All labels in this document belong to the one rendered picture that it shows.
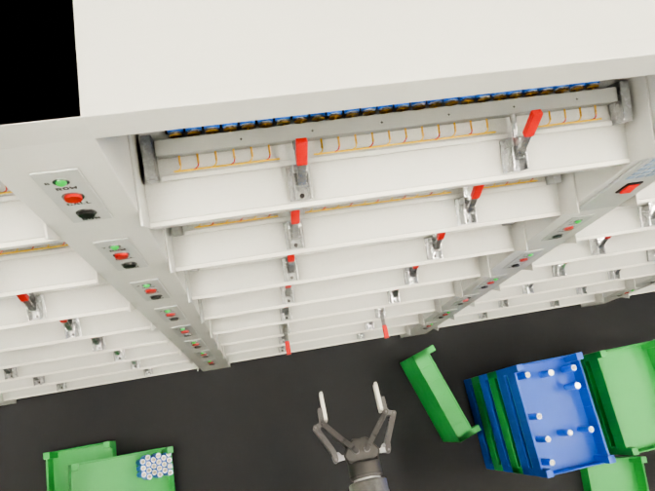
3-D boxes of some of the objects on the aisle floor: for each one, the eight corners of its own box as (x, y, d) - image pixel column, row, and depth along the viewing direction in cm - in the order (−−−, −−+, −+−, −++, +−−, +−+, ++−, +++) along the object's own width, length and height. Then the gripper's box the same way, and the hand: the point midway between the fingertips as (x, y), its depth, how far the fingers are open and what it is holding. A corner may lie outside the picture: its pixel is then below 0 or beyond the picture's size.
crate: (443, 441, 206) (460, 442, 186) (399, 362, 212) (411, 356, 193) (462, 430, 207) (481, 430, 188) (418, 353, 214) (433, 344, 195)
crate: (541, 456, 207) (551, 457, 199) (485, 469, 204) (494, 470, 197) (516, 369, 215) (525, 366, 208) (463, 380, 212) (470, 378, 205)
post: (230, 366, 207) (82, 117, 45) (203, 371, 206) (-54, 132, 43) (222, 310, 212) (67, -95, 50) (196, 314, 211) (-53, -87, 49)
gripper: (313, 492, 139) (297, 401, 149) (416, 472, 142) (394, 384, 152) (314, 488, 132) (297, 393, 143) (422, 466, 136) (399, 374, 146)
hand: (348, 393), depth 147 cm, fingers open, 13 cm apart
